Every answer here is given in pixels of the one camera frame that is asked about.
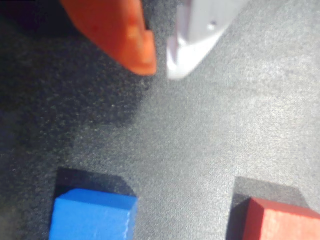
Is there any red wooden cube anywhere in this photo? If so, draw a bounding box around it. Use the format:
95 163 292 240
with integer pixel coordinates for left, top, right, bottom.
226 196 320 240

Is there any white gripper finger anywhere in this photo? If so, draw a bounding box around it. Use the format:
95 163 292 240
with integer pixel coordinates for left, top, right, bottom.
165 0 251 81

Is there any blue wooden cube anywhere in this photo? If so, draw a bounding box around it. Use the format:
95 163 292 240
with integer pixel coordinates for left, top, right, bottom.
48 188 139 240

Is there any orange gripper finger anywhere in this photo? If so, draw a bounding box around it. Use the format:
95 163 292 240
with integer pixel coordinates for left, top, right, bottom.
59 0 158 76

